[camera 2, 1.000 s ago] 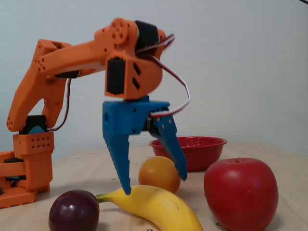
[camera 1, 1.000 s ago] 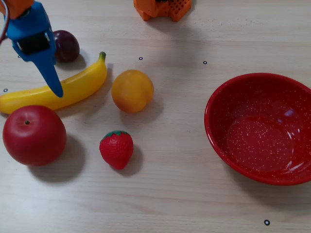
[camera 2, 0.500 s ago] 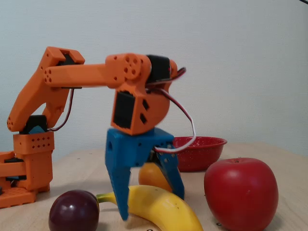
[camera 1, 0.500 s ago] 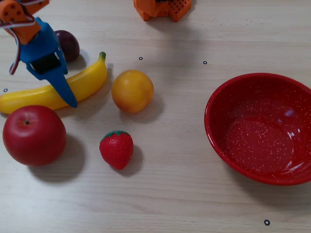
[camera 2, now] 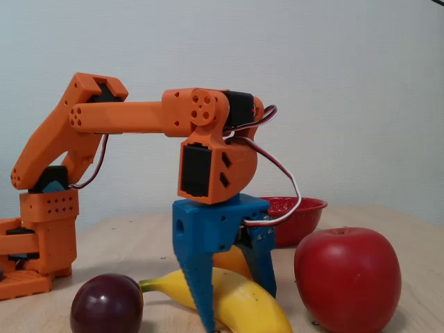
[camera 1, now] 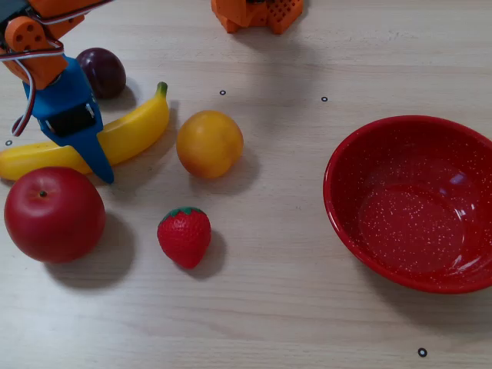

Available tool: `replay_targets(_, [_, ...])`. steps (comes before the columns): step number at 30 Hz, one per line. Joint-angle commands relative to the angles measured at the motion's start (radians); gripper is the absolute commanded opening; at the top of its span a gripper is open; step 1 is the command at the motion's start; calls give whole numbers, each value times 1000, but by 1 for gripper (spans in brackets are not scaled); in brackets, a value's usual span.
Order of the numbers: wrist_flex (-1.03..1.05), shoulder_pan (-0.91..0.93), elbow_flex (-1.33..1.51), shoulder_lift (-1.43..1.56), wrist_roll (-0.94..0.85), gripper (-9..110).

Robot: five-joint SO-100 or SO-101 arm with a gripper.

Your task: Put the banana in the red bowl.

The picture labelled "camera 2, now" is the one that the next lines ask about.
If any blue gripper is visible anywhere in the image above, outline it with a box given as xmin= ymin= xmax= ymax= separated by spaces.
xmin=172 ymin=193 xmax=278 ymax=333

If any yellow toy banana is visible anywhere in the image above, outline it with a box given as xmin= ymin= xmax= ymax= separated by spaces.
xmin=138 ymin=266 xmax=294 ymax=333

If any red speckled bowl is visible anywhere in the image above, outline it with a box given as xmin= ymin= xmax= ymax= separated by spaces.
xmin=258 ymin=196 xmax=329 ymax=248

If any orange toy fruit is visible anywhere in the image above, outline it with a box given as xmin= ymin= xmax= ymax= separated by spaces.
xmin=212 ymin=244 xmax=255 ymax=281

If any red toy apple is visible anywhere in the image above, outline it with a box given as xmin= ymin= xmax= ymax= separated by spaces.
xmin=293 ymin=227 xmax=402 ymax=333

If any dark purple toy plum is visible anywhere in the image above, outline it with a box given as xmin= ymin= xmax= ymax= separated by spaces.
xmin=69 ymin=273 xmax=144 ymax=333

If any red white black servo cable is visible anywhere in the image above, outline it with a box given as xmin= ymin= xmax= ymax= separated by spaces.
xmin=70 ymin=133 xmax=110 ymax=190
xmin=239 ymin=136 xmax=303 ymax=227
xmin=221 ymin=104 xmax=279 ymax=139

